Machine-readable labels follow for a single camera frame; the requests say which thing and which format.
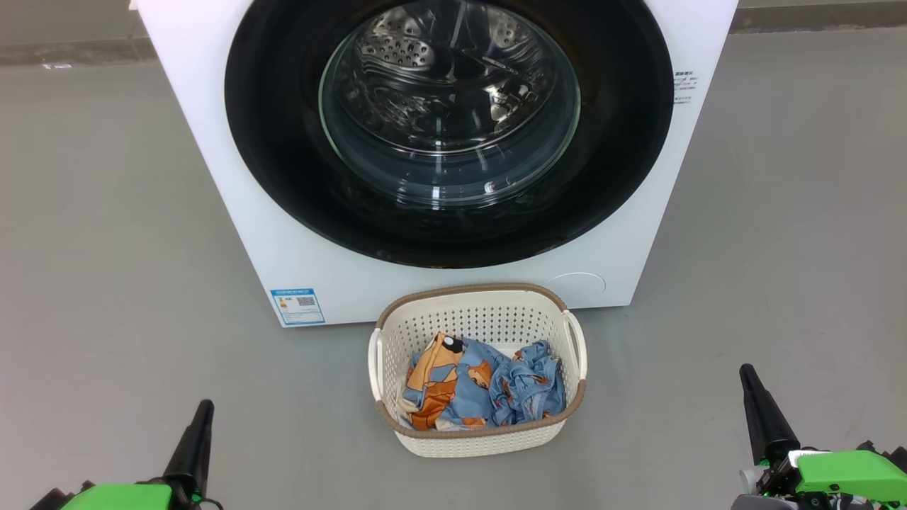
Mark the blue garment with orange patch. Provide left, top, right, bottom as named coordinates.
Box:
left=398, top=333, right=511, bottom=431

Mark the white front-load washing machine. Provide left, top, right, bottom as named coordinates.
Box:
left=135, top=0, right=739, bottom=328

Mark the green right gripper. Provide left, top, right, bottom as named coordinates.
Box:
left=730, top=364, right=907, bottom=510

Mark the round white filter cover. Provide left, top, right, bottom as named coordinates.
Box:
left=544, top=273, right=607, bottom=309

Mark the blue energy label sticker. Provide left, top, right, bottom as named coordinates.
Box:
left=269, top=288, right=327, bottom=327

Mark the black text warning sticker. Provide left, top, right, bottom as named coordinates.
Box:
left=673, top=69, right=702, bottom=107

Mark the black round glass washer door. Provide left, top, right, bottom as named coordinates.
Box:
left=225, top=0, right=675, bottom=269

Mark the cream perforated laundry basket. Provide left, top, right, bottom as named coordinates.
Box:
left=367, top=283, right=589, bottom=458

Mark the blue bear print garment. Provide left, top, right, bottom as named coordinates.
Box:
left=489, top=340, right=568, bottom=426

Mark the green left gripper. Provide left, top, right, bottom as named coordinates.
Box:
left=28, top=399, right=224, bottom=510

